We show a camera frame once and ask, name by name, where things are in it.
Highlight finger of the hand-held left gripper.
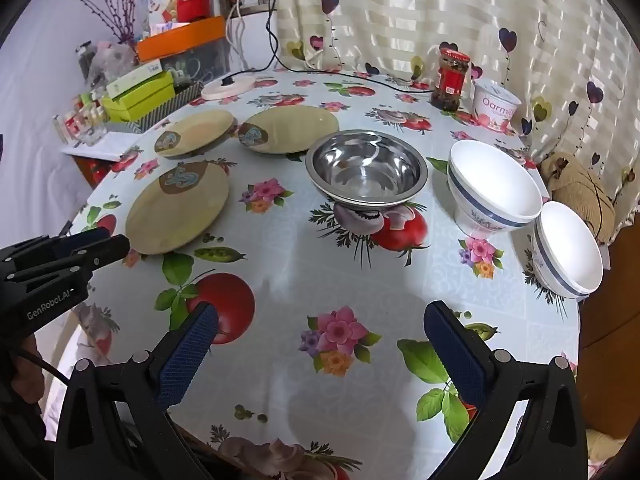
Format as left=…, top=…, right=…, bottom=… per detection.
left=0, top=235, right=132, bottom=287
left=0, top=226, right=111, bottom=272

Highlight clear plastic bag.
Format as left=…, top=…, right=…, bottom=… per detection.
left=82, top=42, right=138, bottom=88

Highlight white paper sheet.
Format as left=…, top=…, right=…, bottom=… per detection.
left=60, top=130, right=141, bottom=161

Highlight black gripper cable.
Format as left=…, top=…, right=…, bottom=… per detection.
left=20, top=350, right=73, bottom=386

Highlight white green-edged box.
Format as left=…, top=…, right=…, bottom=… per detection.
left=107, top=60, right=163, bottom=97

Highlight striped tray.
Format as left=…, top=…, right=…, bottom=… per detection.
left=120, top=80, right=203, bottom=133

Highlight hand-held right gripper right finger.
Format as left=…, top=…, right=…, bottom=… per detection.
left=423, top=300, right=588, bottom=480

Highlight stainless steel bowl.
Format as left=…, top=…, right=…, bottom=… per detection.
left=305, top=130, right=429, bottom=209

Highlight small glass jars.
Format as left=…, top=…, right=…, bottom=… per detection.
left=52, top=95, right=108, bottom=146

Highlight red-labelled sauce jar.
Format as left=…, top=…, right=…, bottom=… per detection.
left=431, top=47, right=472, bottom=112

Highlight white yogurt tub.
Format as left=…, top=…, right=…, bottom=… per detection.
left=472, top=78, right=522, bottom=133

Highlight tan knitted hat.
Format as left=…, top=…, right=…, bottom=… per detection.
left=539, top=152, right=617, bottom=243

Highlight floral vegetable print tablecloth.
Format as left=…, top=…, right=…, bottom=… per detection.
left=42, top=67, right=583, bottom=480

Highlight white blue-rimmed bowl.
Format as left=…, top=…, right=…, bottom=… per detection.
left=531, top=201, right=604, bottom=299
left=446, top=140, right=544, bottom=239

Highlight person's left hand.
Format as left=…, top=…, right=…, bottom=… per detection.
left=7, top=340, right=51, bottom=413

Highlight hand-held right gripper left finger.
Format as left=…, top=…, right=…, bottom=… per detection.
left=54, top=301, right=221, bottom=480

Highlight white power cable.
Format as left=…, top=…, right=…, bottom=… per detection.
left=226, top=0, right=251, bottom=78

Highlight green cardboard box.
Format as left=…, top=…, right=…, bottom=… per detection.
left=101, top=72, right=176, bottom=122

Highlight black power cable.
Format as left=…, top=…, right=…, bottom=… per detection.
left=265, top=0, right=436, bottom=93

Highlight cream kettle base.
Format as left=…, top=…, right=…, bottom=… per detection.
left=201, top=76, right=256, bottom=102

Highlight orange lidded box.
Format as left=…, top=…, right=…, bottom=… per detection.
left=136, top=16, right=228, bottom=63

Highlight purple decorative branches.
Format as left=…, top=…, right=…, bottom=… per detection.
left=60, top=0, right=146, bottom=46

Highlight cream heart print curtain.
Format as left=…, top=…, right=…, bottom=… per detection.
left=270, top=0, right=640, bottom=231

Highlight tan round plate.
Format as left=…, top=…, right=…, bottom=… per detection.
left=154, top=110, right=237, bottom=157
left=237, top=107, right=340, bottom=155
left=126, top=161, right=230, bottom=256

